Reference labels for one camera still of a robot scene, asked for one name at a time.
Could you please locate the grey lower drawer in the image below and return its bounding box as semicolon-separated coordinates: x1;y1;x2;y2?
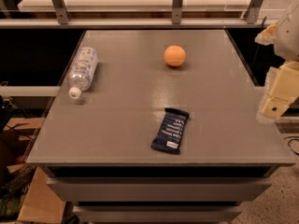
73;206;241;224

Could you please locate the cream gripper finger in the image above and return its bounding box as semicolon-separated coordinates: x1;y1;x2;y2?
256;61;299;123
255;22;278;46

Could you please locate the brown cardboard box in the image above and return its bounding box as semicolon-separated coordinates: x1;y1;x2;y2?
4;118;65;224

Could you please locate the grey drawer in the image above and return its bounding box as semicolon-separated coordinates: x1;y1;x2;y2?
73;206;241;224
47;178;271;203

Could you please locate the orange fruit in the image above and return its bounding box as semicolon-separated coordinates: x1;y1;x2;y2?
164;46;186;67

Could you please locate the black cable on floor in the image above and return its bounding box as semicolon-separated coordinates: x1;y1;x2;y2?
284;135;299;157

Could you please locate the grey metal railing frame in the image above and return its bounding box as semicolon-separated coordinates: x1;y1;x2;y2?
0;0;278;29

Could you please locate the grey upper drawer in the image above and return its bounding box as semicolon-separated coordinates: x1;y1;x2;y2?
47;178;271;203

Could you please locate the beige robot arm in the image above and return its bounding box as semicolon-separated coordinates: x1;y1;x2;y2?
255;0;299;123

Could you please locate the clear plastic water bottle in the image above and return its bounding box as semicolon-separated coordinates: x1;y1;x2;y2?
67;47;98;99

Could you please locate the dark blue snack bar wrapper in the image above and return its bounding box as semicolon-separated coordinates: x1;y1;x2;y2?
150;107;190;155

